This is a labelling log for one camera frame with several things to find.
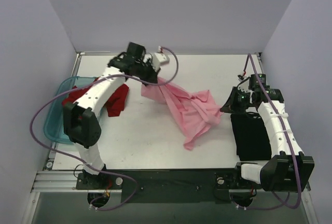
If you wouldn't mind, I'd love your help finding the pink t shirt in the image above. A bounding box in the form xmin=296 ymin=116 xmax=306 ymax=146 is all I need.
xmin=141 ymin=83 xmax=223 ymax=150

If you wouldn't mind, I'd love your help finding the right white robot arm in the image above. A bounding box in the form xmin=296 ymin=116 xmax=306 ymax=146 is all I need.
xmin=220 ymin=73 xmax=314 ymax=192

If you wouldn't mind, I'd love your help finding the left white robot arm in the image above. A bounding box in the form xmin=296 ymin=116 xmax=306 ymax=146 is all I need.
xmin=63 ymin=43 xmax=167 ymax=189

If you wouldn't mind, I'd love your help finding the red t shirt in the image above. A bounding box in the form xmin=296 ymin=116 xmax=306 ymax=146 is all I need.
xmin=62 ymin=77 xmax=129 ymax=117

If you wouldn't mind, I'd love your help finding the black folded t shirt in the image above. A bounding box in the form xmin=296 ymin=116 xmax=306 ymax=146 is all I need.
xmin=230 ymin=114 xmax=272 ymax=162

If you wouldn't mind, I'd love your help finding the teal plastic bin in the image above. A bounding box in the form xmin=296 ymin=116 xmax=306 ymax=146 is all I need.
xmin=44 ymin=76 xmax=95 ymax=145

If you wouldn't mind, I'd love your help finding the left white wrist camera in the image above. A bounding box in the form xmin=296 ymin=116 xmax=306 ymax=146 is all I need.
xmin=152 ymin=52 xmax=170 ymax=68

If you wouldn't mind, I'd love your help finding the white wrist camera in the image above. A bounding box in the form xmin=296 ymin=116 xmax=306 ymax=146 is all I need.
xmin=152 ymin=52 xmax=170 ymax=68
xmin=238 ymin=71 xmax=246 ymax=81

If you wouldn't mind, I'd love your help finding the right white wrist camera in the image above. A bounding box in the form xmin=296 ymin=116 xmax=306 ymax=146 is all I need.
xmin=238 ymin=71 xmax=246 ymax=81

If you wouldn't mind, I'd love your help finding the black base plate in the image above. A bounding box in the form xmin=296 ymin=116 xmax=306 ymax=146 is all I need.
xmin=76 ymin=169 xmax=261 ymax=203

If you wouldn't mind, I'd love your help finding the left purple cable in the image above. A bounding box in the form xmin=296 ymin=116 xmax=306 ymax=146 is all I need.
xmin=30 ymin=47 xmax=140 ymax=211

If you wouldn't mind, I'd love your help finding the aluminium rail frame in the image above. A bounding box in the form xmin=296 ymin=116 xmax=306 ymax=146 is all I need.
xmin=33 ymin=169 xmax=262 ymax=193

